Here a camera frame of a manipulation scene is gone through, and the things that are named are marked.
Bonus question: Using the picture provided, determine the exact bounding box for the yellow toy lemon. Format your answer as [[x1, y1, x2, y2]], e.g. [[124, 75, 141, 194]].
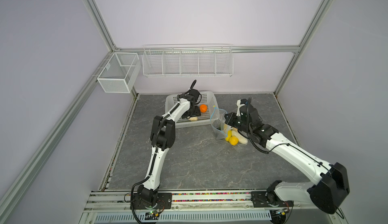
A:
[[228, 136, 239, 146]]

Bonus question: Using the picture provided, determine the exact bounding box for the clear zip top bag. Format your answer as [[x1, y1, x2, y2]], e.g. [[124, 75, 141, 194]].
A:
[[210, 108, 233, 140]]

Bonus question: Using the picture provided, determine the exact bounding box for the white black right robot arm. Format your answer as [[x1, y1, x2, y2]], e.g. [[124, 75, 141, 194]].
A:
[[224, 99, 350, 215]]

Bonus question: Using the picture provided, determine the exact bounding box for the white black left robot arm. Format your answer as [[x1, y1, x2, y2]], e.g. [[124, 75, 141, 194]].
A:
[[132, 80, 201, 207]]

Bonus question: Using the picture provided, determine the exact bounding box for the orange toy fruit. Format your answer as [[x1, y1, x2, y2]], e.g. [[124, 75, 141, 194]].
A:
[[199, 104, 208, 113]]

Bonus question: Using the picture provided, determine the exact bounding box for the white perforated plastic basket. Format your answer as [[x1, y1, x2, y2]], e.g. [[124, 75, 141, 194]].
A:
[[175, 91, 218, 129]]

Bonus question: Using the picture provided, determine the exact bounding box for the white vent grille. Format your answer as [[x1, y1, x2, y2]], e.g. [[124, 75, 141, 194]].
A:
[[92, 210, 272, 224]]

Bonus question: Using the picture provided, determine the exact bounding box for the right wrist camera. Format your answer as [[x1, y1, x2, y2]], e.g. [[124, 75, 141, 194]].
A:
[[236, 99, 247, 117]]

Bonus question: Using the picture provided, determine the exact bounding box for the white wire wall shelf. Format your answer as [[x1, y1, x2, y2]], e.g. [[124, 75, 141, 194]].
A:
[[142, 44, 234, 77]]

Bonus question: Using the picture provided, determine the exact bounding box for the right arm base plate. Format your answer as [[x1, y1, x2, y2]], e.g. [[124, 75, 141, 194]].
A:
[[251, 191, 294, 208]]

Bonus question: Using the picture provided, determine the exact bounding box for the white mesh wall box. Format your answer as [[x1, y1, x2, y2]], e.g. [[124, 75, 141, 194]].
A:
[[97, 52, 141, 93]]

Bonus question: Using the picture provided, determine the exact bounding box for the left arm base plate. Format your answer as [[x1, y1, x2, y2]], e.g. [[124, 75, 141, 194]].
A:
[[130, 192, 172, 210]]

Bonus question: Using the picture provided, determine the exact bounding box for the aluminium front rail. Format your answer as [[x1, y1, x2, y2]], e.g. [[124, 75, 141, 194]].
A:
[[82, 189, 318, 212]]

